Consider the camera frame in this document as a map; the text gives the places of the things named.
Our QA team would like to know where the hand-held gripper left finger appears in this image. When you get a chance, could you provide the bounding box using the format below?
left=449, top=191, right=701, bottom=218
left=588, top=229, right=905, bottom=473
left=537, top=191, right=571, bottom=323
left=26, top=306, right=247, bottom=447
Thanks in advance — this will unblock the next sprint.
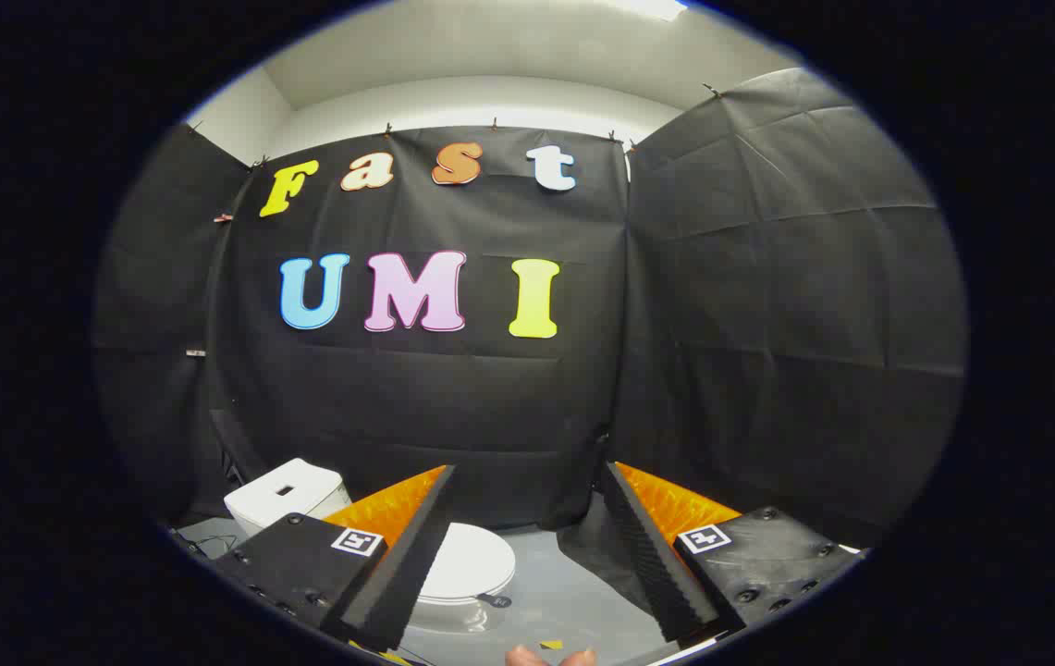
left=211, top=464, right=457, bottom=660

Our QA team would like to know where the black backdrop cloth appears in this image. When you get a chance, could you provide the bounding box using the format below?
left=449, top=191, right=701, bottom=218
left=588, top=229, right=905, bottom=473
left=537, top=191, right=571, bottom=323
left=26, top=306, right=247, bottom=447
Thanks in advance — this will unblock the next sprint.
left=92, top=67, right=967, bottom=549

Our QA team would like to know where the thin black cable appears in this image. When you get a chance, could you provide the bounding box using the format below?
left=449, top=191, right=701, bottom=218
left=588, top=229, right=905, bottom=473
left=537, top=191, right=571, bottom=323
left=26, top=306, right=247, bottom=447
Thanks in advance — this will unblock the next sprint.
left=171, top=527, right=243, bottom=558

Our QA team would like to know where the ceiling light panel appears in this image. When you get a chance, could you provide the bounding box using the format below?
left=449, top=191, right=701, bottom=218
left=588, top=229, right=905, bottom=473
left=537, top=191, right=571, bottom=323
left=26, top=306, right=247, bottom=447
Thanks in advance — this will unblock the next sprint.
left=601, top=0, right=690, bottom=22

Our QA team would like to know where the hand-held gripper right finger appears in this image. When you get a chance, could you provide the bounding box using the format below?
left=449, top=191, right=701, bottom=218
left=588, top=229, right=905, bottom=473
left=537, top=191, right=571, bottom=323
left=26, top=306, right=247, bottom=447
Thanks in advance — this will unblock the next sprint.
left=601, top=461, right=868, bottom=646

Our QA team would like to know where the white toilet lid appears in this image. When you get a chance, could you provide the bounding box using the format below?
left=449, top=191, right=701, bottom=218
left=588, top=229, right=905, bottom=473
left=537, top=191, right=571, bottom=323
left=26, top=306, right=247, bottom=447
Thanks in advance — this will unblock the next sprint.
left=418, top=523, right=518, bottom=611

